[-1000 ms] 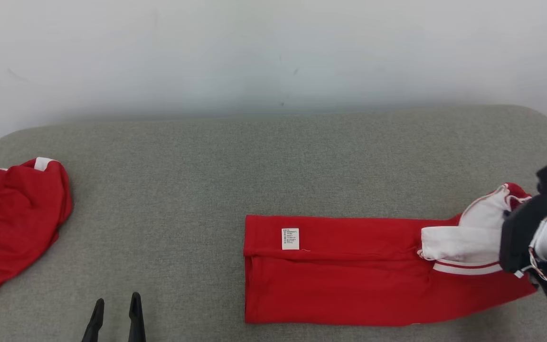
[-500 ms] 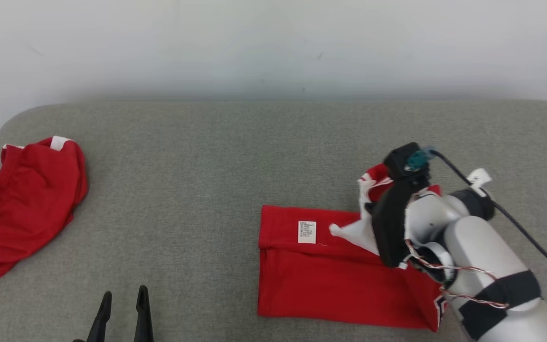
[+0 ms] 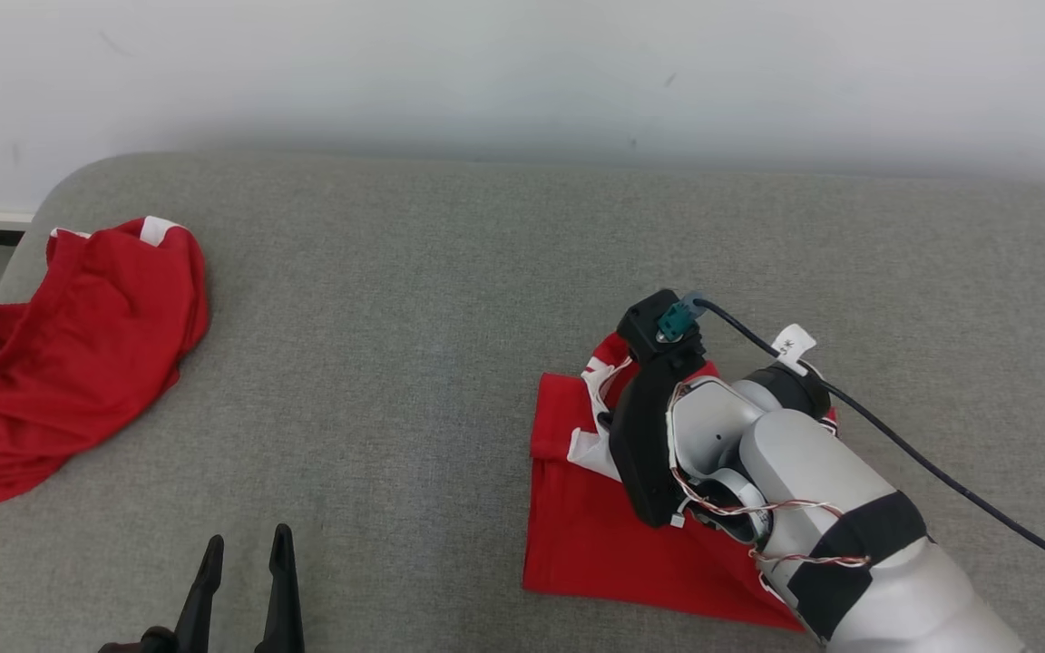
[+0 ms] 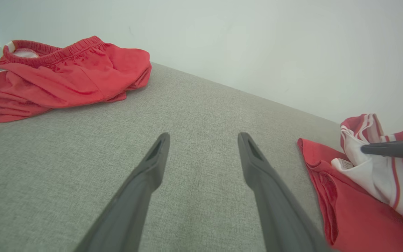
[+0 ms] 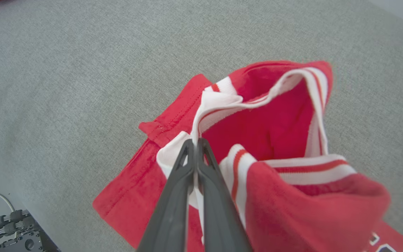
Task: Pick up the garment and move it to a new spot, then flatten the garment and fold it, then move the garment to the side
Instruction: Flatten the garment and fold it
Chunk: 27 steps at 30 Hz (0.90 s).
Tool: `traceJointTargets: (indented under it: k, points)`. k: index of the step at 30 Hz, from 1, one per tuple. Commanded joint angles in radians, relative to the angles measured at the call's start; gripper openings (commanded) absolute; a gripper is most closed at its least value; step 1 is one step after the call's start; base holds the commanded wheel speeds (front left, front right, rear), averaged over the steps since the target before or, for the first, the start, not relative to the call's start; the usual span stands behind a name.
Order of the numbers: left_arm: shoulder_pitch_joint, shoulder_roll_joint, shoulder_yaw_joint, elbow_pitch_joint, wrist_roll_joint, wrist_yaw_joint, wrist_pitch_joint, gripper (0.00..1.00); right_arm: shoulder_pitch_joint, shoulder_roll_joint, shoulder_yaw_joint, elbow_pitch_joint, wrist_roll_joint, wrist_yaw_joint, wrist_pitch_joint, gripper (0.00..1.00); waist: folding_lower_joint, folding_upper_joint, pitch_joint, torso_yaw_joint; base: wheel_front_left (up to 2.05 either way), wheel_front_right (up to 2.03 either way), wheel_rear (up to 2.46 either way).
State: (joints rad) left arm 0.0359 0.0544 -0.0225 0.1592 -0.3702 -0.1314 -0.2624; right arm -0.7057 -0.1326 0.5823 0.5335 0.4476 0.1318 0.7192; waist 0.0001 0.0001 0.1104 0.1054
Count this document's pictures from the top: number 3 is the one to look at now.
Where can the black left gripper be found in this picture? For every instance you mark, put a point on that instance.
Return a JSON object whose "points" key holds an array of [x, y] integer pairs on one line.
{"points": [[146, 642]]}

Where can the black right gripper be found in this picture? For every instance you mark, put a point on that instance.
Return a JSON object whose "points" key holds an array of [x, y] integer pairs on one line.
{"points": [[640, 444]]}

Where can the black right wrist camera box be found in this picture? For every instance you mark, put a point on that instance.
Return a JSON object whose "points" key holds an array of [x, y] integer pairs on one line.
{"points": [[645, 326]]}

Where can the grey fabric sofa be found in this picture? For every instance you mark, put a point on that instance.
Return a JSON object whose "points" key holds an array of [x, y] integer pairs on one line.
{"points": [[395, 363]]}

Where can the red white basketball jersey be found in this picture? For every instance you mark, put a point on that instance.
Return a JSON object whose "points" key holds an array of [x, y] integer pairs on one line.
{"points": [[595, 535]]}

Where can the red shorts with white hem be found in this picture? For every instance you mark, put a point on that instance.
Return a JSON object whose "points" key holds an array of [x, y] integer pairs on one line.
{"points": [[87, 363]]}

